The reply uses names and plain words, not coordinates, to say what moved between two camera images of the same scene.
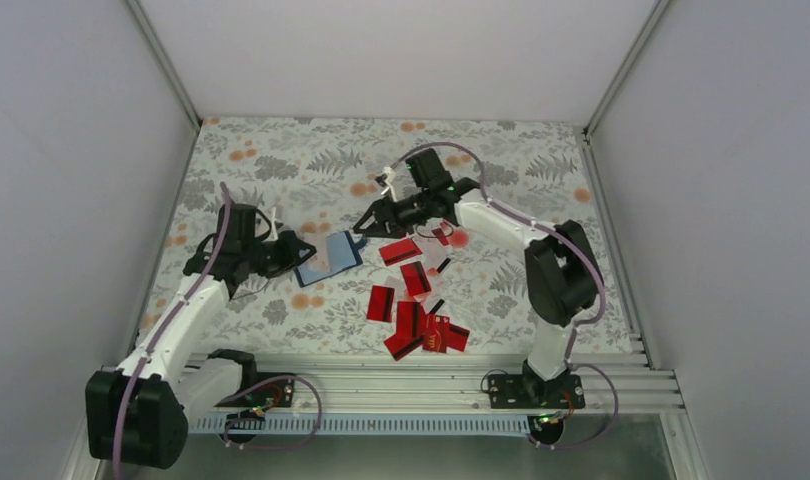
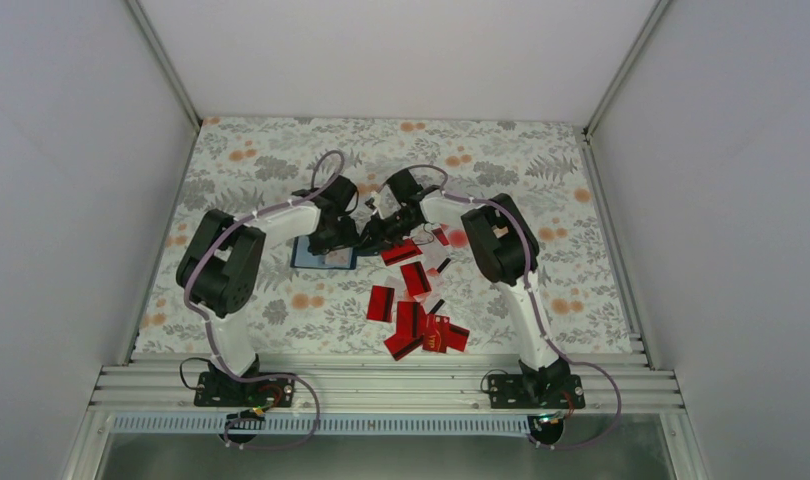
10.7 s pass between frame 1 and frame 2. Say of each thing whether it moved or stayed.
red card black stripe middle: stayed
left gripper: moved
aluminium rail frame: stayed
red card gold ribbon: stayed
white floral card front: moved
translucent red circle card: stayed
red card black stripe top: stayed
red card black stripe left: stayed
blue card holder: moved
